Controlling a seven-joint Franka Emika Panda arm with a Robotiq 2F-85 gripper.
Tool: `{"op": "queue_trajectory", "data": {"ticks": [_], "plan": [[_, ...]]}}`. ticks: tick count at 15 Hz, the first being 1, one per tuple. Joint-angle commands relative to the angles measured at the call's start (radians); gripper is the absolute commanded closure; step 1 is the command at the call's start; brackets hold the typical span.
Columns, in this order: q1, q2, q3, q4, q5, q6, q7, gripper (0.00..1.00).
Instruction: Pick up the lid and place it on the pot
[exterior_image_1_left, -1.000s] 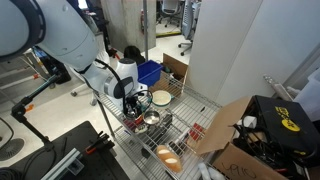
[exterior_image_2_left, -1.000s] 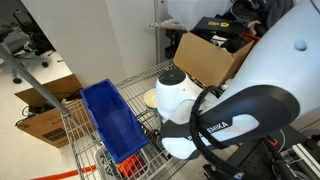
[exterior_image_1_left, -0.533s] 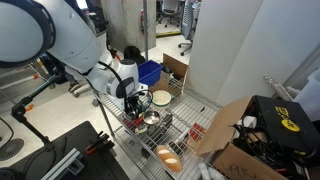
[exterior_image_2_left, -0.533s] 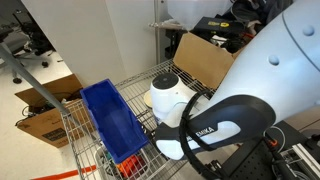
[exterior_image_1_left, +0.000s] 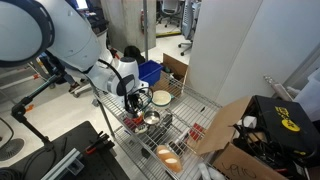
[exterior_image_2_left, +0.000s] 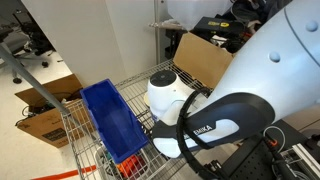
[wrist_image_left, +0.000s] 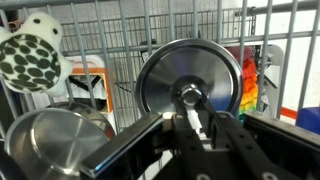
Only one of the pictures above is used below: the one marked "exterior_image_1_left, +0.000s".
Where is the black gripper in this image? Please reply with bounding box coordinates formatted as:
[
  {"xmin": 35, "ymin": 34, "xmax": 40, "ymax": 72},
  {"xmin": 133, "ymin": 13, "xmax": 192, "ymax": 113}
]
[{"xmin": 124, "ymin": 87, "xmax": 149, "ymax": 118}]

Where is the small steel pot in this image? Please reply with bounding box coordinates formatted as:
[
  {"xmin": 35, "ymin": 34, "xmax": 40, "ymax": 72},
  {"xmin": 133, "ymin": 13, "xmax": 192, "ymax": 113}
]
[{"xmin": 143, "ymin": 110, "xmax": 162, "ymax": 127}]

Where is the orange utensil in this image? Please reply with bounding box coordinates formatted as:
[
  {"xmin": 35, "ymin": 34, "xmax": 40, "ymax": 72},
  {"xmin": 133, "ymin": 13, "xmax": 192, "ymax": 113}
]
[{"xmin": 123, "ymin": 118, "xmax": 145, "ymax": 131}]

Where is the white patterned mug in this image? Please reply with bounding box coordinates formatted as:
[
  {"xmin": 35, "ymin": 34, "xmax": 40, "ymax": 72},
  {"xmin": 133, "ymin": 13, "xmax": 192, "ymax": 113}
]
[{"xmin": 134, "ymin": 124, "xmax": 149, "ymax": 135}]

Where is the white bowl with teal rim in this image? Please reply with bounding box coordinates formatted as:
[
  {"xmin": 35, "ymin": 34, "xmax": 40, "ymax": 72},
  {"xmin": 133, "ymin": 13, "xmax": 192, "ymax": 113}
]
[{"xmin": 151, "ymin": 89, "xmax": 173, "ymax": 109}]

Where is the blue plastic bin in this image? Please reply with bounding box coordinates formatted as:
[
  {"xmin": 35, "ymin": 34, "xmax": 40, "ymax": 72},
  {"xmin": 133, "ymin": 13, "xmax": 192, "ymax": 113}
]
[{"xmin": 137, "ymin": 59, "xmax": 164, "ymax": 87}]

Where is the black clamp with orange trigger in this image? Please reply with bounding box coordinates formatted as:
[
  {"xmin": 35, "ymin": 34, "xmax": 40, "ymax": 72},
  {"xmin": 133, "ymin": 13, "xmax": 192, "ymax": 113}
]
[{"xmin": 83, "ymin": 130, "xmax": 116, "ymax": 156}]

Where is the black backpack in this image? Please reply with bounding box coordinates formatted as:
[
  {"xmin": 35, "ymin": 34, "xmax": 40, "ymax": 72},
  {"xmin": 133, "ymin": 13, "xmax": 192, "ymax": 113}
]
[{"xmin": 123, "ymin": 45, "xmax": 147, "ymax": 64}]

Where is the cardboard box with black label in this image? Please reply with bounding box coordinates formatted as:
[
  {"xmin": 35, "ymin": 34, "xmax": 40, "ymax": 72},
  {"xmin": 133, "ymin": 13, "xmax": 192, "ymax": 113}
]
[{"xmin": 153, "ymin": 53, "xmax": 189, "ymax": 98}]

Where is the bread loaf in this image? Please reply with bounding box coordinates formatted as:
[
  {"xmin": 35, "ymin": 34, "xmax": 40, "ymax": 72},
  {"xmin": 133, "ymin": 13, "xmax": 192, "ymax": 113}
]
[{"xmin": 155, "ymin": 144, "xmax": 184, "ymax": 174}]

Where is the red packet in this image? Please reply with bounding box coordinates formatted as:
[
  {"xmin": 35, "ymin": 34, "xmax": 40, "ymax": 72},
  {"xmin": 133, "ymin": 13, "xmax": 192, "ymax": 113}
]
[{"xmin": 189, "ymin": 122, "xmax": 205, "ymax": 141}]

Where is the black breadboard table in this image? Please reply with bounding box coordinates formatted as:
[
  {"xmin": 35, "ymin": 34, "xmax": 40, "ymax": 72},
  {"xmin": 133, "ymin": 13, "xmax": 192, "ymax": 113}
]
[{"xmin": 0, "ymin": 120, "xmax": 131, "ymax": 180}]

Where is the white roll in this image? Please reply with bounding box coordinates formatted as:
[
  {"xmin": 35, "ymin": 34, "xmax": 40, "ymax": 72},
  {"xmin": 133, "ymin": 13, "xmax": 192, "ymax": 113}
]
[{"xmin": 198, "ymin": 162, "xmax": 226, "ymax": 180}]

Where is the grey office chair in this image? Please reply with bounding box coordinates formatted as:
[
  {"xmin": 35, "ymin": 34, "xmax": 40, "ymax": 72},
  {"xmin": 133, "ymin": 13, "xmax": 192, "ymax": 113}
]
[
  {"xmin": 156, "ymin": 0, "xmax": 183, "ymax": 28},
  {"xmin": 178, "ymin": 0, "xmax": 203, "ymax": 57}
]

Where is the beige tube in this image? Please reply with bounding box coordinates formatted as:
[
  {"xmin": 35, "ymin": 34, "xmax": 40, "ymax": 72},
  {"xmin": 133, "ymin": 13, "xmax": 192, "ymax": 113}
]
[{"xmin": 263, "ymin": 74, "xmax": 294, "ymax": 101}]

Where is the black box with yellow logo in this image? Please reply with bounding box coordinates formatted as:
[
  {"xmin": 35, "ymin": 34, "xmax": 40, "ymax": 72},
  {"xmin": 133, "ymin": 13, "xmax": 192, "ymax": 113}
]
[{"xmin": 248, "ymin": 95, "xmax": 320, "ymax": 168}]

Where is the metal wire cart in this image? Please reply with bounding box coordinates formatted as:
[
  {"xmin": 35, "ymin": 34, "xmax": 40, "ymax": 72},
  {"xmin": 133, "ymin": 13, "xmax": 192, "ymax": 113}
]
[{"xmin": 91, "ymin": 76, "xmax": 234, "ymax": 180}]

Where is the metal cart post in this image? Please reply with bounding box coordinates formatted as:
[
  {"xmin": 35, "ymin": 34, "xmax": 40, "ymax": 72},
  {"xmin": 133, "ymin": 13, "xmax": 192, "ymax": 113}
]
[{"xmin": 142, "ymin": 0, "xmax": 150, "ymax": 63}]

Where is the aluminium extrusion rail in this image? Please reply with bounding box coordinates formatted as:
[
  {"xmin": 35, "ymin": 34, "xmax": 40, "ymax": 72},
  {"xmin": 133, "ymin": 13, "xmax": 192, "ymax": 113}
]
[{"xmin": 39, "ymin": 148, "xmax": 86, "ymax": 180}]

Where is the open cardboard box with cables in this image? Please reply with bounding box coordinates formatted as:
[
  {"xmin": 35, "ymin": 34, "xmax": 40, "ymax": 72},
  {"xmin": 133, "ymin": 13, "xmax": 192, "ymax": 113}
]
[{"xmin": 194, "ymin": 95, "xmax": 291, "ymax": 180}]

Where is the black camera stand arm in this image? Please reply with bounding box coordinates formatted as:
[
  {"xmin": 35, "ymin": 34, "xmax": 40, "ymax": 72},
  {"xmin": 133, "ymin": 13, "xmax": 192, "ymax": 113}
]
[{"xmin": 9, "ymin": 71, "xmax": 68, "ymax": 151}]

